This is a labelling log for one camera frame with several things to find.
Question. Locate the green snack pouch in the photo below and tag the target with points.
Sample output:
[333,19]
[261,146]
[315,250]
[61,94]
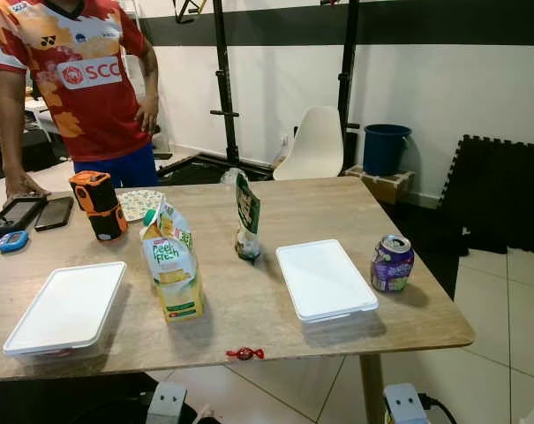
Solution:
[247,216]

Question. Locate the small blue handheld device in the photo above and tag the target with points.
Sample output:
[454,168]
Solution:
[12,240]

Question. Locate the white lidded plastic container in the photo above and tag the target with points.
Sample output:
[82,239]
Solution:
[324,278]
[68,311]

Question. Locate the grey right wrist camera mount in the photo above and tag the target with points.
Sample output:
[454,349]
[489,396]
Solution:
[406,405]

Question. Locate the black rack upright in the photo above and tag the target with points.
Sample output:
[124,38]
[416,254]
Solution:
[348,71]
[224,79]

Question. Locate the red wrapped candy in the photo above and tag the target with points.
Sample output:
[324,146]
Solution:
[245,353]

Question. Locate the black handheld game console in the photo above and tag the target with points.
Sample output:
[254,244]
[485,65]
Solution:
[15,215]

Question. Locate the purple drink can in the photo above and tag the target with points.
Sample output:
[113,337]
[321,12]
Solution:
[392,265]

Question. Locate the orange black cylindrical device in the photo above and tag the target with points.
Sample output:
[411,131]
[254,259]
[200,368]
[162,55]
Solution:
[99,203]

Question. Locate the white plastic chair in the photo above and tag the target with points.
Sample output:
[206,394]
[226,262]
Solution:
[315,146]

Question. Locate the yellow green juice carton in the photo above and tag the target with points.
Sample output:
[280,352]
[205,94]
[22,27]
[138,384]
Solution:
[174,274]

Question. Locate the crumpled clear plastic bag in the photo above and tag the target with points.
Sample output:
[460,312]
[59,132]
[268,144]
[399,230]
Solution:
[234,175]

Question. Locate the black smartphone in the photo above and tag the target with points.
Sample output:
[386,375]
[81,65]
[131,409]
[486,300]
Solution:
[55,212]

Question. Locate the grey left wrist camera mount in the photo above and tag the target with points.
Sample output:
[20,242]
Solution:
[165,402]

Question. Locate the black foam mat tiles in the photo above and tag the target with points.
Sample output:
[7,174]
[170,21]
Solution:
[496,194]

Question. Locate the wooden table leg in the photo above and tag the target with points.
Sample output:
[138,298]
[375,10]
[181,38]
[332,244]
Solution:
[371,389]

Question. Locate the round patterned plate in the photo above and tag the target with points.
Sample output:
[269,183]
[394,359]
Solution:
[141,203]

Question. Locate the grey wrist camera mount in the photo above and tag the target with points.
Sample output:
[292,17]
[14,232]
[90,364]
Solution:
[406,405]
[165,402]

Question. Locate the dark blue bucket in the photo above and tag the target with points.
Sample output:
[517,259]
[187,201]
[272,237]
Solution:
[384,148]

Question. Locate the person in red jersey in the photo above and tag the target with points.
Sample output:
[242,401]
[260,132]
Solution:
[81,88]

